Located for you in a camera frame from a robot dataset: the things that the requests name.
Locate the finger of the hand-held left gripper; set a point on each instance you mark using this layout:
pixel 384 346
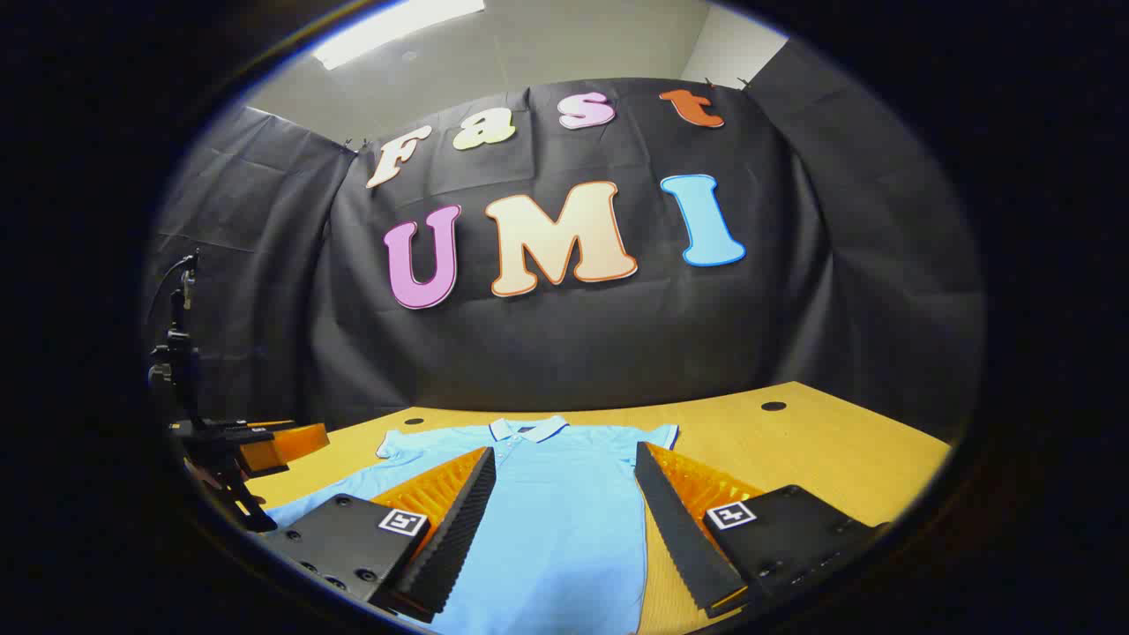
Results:
pixel 282 448
pixel 225 429

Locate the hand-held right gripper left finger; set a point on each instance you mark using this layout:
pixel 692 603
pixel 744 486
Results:
pixel 459 529

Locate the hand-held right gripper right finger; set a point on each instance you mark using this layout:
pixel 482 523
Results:
pixel 679 529

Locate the light blue T-shirt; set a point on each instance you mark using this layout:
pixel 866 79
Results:
pixel 564 529

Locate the black backdrop cloth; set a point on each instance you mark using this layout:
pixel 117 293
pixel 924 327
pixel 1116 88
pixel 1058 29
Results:
pixel 573 344

